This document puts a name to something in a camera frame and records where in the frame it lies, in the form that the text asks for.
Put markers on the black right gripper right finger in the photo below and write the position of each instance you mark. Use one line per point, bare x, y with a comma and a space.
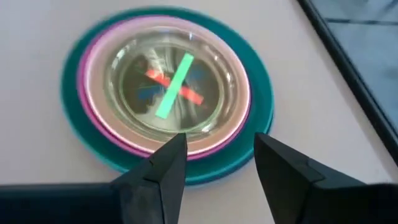
289, 186

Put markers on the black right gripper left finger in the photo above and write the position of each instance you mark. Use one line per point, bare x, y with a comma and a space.
158, 186

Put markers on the transparent plastic plate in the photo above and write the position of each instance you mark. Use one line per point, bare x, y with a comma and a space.
124, 102

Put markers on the teal plastic plate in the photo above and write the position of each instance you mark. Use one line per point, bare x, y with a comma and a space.
261, 93

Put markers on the magenta plastic plate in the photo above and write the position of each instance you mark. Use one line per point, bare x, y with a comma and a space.
81, 93

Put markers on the red tape strip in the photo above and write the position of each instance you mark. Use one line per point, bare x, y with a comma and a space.
192, 95

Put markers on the green tape strip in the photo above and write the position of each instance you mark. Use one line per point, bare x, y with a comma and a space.
174, 87

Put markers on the black table edge strip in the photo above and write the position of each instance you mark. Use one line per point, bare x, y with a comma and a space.
351, 74

